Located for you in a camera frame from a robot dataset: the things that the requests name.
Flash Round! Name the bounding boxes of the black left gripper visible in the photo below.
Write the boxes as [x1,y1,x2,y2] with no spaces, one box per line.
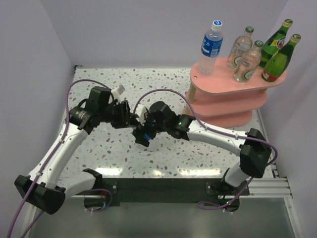
[100,100,139,129]

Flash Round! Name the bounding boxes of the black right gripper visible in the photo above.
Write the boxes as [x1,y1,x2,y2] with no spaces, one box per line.
[132,111,168,148]

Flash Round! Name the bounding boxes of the blue label water bottle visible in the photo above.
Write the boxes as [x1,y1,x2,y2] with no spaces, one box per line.
[198,20,223,75]
[144,134,160,151]

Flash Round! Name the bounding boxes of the clear Chang glass bottle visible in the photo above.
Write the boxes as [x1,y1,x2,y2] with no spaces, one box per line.
[227,26,254,69]
[234,40,264,83]

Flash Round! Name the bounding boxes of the green glass bottle gold cap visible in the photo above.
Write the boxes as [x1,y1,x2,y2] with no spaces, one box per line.
[259,19,293,67]

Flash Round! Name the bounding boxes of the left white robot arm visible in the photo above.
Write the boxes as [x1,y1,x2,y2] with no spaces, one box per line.
[14,85,130,215]

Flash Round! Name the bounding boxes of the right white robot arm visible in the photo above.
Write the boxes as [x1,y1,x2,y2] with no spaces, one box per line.
[133,101,272,195]

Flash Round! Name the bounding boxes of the pink three-tier shelf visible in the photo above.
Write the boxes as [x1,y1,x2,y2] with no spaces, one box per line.
[183,57,287,128]

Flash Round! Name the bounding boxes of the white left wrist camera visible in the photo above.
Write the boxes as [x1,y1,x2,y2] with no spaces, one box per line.
[111,85,125,103]

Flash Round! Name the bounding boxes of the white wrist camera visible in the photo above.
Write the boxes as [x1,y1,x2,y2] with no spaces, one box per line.
[111,85,125,103]
[134,104,148,125]

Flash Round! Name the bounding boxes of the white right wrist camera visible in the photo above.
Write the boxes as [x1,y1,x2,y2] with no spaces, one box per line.
[134,104,148,125]

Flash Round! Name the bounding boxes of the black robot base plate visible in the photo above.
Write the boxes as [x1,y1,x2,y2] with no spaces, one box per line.
[81,178,250,209]

